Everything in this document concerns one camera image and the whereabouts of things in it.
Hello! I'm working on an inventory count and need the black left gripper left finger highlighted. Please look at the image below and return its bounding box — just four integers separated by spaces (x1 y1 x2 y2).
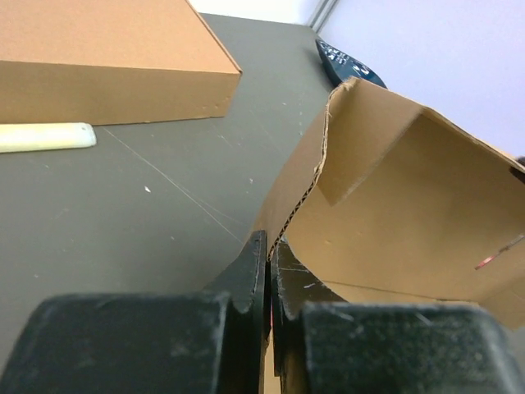
1 231 267 393

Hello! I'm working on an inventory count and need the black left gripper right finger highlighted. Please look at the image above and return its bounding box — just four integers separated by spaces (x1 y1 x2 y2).
270 242 524 393

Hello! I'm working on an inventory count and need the brown cardboard box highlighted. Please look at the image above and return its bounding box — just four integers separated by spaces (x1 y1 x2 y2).
250 76 525 394
1 1 242 126

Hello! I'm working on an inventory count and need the yellow white marker pen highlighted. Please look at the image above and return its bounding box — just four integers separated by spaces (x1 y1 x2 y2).
1 122 97 153

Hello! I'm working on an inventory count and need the folded brown cardboard box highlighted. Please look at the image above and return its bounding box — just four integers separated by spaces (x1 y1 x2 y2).
1 1 242 126

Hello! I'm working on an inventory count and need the dark blue crumpled bag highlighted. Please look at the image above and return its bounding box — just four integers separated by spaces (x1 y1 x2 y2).
315 39 386 89

